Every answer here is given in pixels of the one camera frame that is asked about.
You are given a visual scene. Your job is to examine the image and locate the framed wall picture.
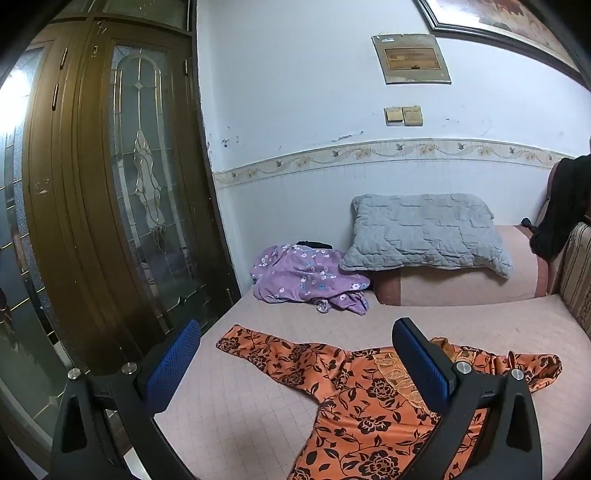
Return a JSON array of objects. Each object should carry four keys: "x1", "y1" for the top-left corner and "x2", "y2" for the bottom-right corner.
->
[{"x1": 413, "y1": 0, "x2": 587, "y2": 77}]

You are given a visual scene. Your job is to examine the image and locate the wooden glass door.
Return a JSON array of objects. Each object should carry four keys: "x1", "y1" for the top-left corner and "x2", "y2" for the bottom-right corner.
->
[
  {"x1": 22, "y1": 16, "x2": 243, "y2": 377},
  {"x1": 0, "y1": 39, "x2": 88, "y2": 457}
]

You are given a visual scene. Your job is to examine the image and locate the purple floral garment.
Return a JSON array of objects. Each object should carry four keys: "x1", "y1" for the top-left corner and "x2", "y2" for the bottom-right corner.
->
[{"x1": 250, "y1": 243, "x2": 372, "y2": 317}]

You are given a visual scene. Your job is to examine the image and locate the grey quilted pillow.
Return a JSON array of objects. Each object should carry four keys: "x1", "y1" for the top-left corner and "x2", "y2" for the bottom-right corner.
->
[{"x1": 339, "y1": 193, "x2": 514, "y2": 278}]

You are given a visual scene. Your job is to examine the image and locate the dark cloth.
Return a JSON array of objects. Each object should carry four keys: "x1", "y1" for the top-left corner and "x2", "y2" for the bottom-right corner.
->
[{"x1": 530, "y1": 154, "x2": 591, "y2": 257}]

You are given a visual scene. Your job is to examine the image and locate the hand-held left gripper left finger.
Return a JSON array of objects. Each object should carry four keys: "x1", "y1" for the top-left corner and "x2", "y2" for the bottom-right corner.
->
[{"x1": 50, "y1": 319, "x2": 204, "y2": 480}]

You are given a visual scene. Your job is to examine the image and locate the striped cushion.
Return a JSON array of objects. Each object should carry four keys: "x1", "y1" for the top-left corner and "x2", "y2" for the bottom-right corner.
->
[{"x1": 558, "y1": 222, "x2": 591, "y2": 333}]

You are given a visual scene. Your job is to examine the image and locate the pink quilted bed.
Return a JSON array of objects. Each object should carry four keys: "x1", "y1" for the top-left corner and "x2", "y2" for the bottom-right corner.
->
[{"x1": 152, "y1": 288, "x2": 591, "y2": 480}]

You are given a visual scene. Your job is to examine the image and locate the pink bolster cushion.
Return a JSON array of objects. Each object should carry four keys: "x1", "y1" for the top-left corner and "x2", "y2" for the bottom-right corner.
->
[{"x1": 372, "y1": 224, "x2": 555, "y2": 308}]

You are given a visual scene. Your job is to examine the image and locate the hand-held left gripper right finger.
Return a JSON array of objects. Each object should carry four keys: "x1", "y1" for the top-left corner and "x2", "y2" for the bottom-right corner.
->
[{"x1": 392, "y1": 316, "x2": 543, "y2": 480}]

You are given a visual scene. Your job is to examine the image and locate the orange black floral garment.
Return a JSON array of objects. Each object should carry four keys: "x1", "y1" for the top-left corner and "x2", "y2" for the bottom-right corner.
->
[{"x1": 215, "y1": 324, "x2": 564, "y2": 480}]

